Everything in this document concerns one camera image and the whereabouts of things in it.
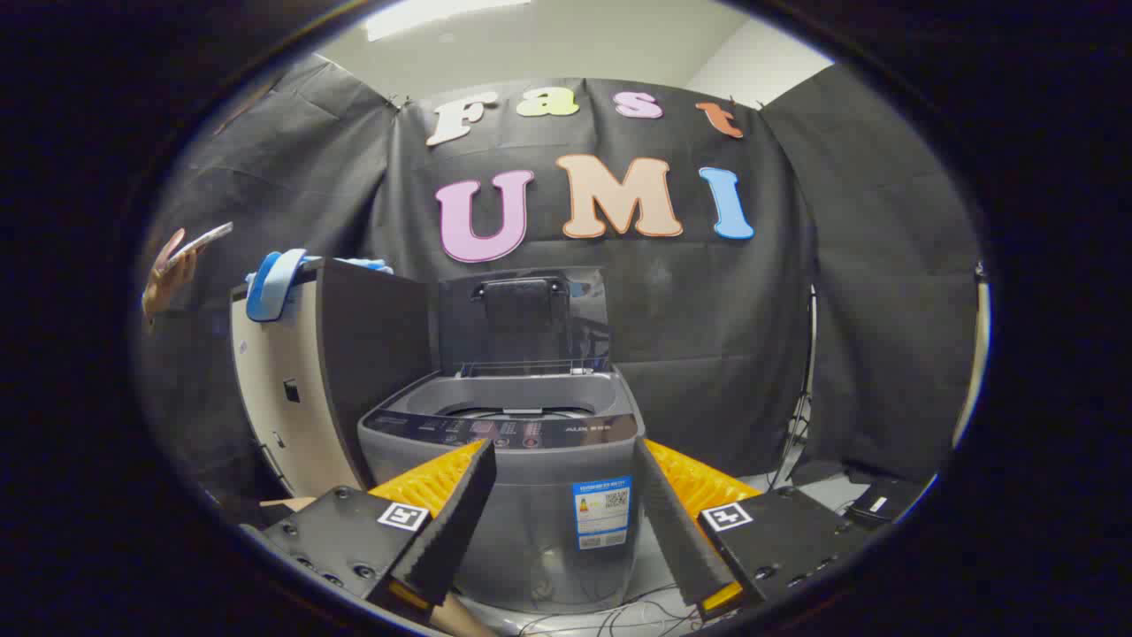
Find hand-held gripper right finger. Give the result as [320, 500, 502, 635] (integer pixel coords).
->
[632, 436, 876, 620]

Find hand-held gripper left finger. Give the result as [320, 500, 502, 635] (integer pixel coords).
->
[261, 438, 498, 620]

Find grey washing machine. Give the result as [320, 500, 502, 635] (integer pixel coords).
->
[357, 370, 646, 616]

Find smartphone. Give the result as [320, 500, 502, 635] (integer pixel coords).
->
[164, 221, 235, 266]

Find dark and cream cabinet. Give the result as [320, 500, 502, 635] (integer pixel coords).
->
[230, 258, 439, 501]

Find black device box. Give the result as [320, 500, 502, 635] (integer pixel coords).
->
[845, 478, 929, 528]

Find black backdrop cloth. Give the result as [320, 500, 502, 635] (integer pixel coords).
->
[146, 53, 983, 496]

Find ceiling light panel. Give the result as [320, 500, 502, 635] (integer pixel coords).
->
[364, 0, 532, 42]

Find thin black floor cables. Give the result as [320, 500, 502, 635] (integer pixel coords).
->
[517, 584, 708, 636]

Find black cable bundle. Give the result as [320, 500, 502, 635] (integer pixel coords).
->
[768, 389, 811, 492]

